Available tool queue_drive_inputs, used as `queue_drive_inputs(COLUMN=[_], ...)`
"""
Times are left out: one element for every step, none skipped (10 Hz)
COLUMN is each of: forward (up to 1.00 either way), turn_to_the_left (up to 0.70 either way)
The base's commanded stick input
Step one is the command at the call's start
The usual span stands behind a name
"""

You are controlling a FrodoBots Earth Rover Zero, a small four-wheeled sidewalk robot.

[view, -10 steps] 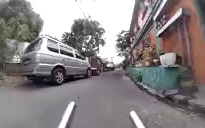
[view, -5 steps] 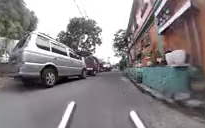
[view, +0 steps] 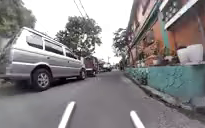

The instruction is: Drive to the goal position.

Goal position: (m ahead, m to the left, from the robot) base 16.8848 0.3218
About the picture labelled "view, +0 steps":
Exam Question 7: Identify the white car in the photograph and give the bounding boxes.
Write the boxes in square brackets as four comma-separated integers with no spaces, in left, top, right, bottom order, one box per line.
[102,62,113,73]

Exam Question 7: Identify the dark red vehicle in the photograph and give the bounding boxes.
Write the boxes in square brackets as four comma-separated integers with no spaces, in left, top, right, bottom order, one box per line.
[83,55,100,77]

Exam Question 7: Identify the grey asphalt road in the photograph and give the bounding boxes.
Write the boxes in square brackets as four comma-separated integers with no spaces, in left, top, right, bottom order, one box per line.
[0,69,205,128]

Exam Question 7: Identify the large tree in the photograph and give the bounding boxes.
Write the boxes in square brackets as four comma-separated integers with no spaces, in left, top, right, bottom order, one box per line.
[55,15,103,58]
[0,0,37,38]

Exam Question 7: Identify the potted plants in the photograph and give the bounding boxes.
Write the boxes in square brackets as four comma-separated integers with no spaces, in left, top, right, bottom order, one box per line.
[135,39,178,68]

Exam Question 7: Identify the robot's own part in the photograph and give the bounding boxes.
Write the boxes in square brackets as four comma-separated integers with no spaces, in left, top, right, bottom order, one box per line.
[57,101,77,128]
[129,110,146,128]

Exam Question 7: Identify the silver van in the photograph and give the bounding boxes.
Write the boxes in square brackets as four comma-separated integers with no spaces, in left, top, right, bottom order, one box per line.
[0,26,87,92]

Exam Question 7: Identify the grey concrete kerb strip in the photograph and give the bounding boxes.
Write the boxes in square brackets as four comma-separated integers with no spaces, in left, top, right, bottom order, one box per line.
[122,71,205,125]

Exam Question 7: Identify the white plant pot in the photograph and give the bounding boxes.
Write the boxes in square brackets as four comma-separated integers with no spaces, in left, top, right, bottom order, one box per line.
[186,43,204,64]
[176,47,190,65]

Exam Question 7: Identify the orange building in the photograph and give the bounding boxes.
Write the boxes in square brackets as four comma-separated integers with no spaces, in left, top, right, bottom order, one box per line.
[125,0,205,68]

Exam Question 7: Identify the overhead wires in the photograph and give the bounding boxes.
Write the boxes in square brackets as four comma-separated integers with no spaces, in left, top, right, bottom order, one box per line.
[72,0,91,19]

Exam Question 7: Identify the teal low wall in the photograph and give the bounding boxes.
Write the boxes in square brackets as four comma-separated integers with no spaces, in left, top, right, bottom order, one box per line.
[125,63,205,107]

